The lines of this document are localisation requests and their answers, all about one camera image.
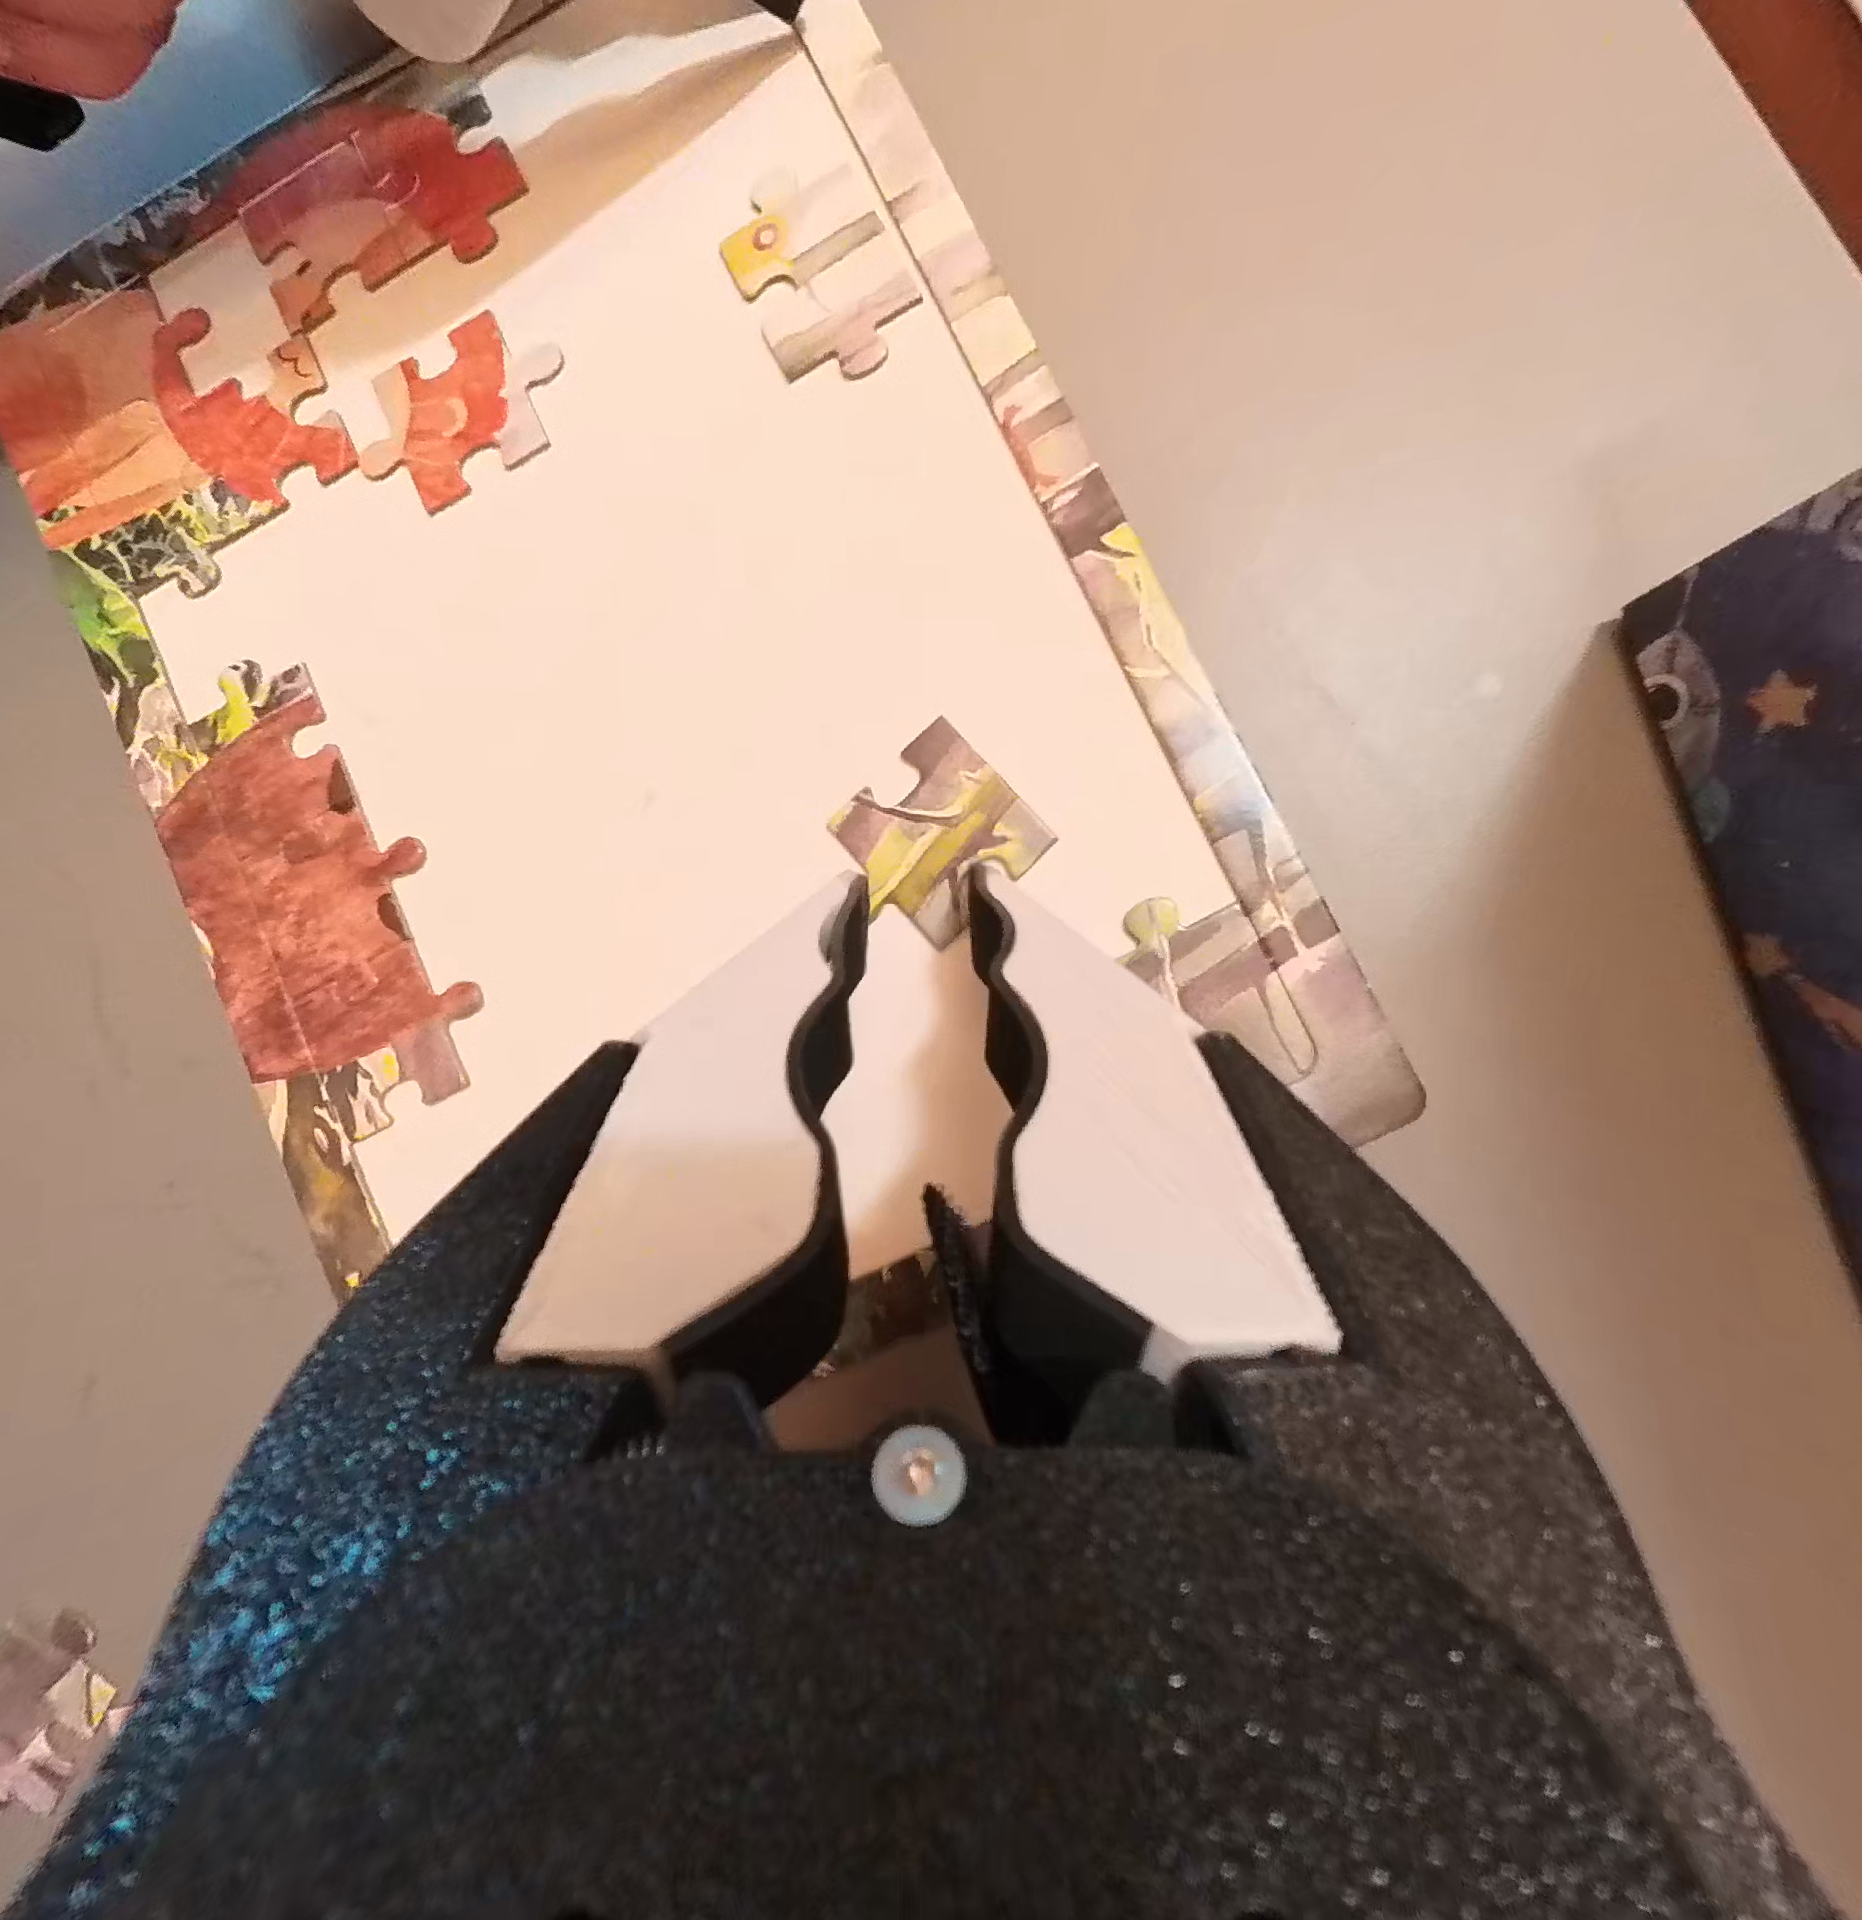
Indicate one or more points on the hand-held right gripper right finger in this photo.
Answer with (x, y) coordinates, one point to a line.
(1171, 1186)

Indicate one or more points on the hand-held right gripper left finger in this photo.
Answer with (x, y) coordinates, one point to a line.
(677, 1186)

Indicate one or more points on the white-backed grey corner puzzle piece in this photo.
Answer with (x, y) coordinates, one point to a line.
(1261, 989)

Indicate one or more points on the brown puzzle piece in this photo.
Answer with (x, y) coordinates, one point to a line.
(362, 1020)
(302, 901)
(258, 795)

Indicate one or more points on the red and white puzzle piece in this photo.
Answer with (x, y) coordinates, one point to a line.
(452, 413)

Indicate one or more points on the white-backed yellow-green puzzle piece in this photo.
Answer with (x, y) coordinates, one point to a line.
(947, 826)

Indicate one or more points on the yellow and grey puzzle piece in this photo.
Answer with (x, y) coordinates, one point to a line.
(825, 254)

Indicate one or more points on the cardboard puzzle frame tray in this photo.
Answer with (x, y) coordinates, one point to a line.
(646, 600)

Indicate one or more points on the green and yellow puzzle piece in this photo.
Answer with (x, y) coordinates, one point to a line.
(248, 697)

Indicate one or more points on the pile of puzzle pieces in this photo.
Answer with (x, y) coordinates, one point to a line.
(31, 1711)

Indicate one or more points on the person's left hand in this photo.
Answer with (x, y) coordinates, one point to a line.
(60, 38)

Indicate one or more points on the orange and tan puzzle piece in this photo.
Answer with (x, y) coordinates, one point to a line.
(323, 226)

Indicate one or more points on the red curl-print puzzle piece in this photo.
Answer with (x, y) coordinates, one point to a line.
(248, 421)

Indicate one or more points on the orange corner puzzle piece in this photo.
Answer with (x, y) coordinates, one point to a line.
(77, 406)

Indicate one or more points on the dark leafy puzzle piece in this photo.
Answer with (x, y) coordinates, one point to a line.
(151, 556)

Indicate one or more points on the printed puzzle box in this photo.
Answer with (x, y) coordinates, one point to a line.
(1800, 826)

